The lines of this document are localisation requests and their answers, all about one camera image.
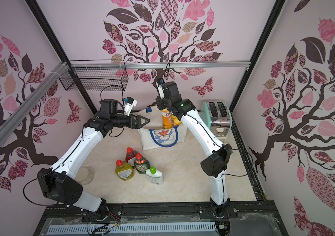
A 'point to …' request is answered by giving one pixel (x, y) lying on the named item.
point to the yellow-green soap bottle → (124, 170)
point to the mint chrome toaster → (217, 116)
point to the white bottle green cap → (154, 176)
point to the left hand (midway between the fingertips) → (143, 122)
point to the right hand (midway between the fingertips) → (161, 94)
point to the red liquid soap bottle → (130, 156)
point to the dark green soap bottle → (141, 164)
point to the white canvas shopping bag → (155, 136)
